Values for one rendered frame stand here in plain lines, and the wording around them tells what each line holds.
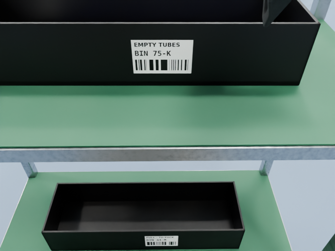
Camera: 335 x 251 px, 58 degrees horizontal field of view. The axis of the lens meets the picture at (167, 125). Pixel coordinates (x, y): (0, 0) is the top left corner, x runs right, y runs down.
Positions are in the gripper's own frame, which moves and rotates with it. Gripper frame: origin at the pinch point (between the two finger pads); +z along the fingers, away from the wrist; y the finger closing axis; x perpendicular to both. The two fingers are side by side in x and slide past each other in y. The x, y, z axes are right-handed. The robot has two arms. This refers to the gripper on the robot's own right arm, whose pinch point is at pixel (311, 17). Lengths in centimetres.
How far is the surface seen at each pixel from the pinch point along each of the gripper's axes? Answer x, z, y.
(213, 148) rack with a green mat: 10.3, 14.2, 9.1
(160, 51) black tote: -5.8, 14.4, 16.4
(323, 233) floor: 19, 115, -54
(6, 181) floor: -8, 129, 96
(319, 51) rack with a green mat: -13.6, 25.5, -15.8
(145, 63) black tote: -4.8, 16.5, 18.9
